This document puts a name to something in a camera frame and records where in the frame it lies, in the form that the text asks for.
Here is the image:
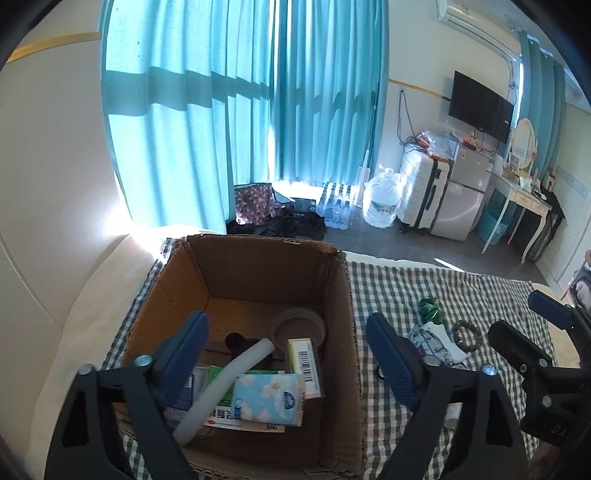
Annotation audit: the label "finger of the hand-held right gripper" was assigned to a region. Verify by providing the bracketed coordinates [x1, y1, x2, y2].
[488, 319, 562, 403]
[527, 289, 591, 334]

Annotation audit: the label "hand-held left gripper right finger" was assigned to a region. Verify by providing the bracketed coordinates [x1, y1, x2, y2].
[366, 312, 530, 480]

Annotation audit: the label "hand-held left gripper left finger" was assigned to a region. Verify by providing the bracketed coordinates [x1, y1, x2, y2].
[44, 310, 211, 480]

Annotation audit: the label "small white barcode box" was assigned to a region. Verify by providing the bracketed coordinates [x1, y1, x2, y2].
[286, 338, 325, 400]

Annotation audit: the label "blue white tissue packet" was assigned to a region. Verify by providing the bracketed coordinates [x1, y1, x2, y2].
[232, 373, 306, 428]

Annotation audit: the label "brown cardboard box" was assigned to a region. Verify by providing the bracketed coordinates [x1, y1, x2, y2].
[113, 233, 366, 479]

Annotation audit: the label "green paper box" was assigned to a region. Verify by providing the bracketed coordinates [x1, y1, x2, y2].
[205, 364, 288, 403]

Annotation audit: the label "crumpled patterned plastic packet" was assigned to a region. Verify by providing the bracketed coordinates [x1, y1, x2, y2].
[405, 323, 468, 368]

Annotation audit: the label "white plastic tube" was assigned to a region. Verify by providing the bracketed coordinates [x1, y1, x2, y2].
[173, 338, 277, 446]

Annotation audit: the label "small black object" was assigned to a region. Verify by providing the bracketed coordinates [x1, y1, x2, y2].
[224, 332, 260, 352]

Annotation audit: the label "green plastic wrapper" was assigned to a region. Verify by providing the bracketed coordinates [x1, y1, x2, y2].
[419, 298, 444, 324]

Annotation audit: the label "red white flat packet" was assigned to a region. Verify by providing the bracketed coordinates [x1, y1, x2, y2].
[200, 405, 286, 435]

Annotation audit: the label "checkered blanket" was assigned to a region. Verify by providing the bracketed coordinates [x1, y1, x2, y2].
[104, 237, 556, 480]

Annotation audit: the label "black hanging garment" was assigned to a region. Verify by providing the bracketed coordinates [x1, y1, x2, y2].
[526, 186, 565, 264]

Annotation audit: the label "blue laundry basket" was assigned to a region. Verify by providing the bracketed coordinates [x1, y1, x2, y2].
[477, 205, 507, 246]

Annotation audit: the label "brown tape roll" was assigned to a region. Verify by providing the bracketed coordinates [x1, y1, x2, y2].
[270, 308, 327, 359]

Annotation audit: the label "white dressing table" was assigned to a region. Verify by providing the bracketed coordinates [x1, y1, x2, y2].
[481, 170, 553, 264]

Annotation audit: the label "silver small fridge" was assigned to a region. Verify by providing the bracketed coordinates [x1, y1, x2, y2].
[431, 140, 494, 243]

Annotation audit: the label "large clear water jug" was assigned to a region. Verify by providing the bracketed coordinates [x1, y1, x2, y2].
[362, 164, 400, 230]

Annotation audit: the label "pack of water bottles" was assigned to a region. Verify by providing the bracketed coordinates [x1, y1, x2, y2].
[318, 182, 356, 230]

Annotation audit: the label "black clothes pile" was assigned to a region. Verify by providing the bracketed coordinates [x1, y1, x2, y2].
[226, 210, 328, 240]

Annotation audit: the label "white suitcase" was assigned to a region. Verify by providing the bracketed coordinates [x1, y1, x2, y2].
[398, 150, 451, 234]

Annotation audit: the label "oval white mirror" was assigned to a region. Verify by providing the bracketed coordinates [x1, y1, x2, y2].
[510, 117, 537, 169]

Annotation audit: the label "polka dot bag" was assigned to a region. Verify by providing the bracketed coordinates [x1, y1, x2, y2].
[234, 183, 274, 227]

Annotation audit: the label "clear plastic bags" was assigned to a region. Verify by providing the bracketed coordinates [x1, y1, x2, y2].
[417, 128, 459, 161]

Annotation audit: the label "narrow teal side curtain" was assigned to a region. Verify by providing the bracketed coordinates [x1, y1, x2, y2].
[519, 28, 567, 185]

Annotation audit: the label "teal window curtain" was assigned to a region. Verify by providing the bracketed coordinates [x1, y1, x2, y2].
[100, 0, 391, 232]

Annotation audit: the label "white air conditioner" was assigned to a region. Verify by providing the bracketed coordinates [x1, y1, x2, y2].
[434, 0, 523, 38]

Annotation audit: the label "bead bracelet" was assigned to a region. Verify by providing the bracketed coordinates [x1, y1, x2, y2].
[451, 320, 484, 348]

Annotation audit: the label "black wall television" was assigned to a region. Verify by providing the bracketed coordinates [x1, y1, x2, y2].
[449, 71, 515, 144]

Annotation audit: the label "black wall cable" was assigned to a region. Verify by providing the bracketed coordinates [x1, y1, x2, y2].
[399, 89, 419, 154]

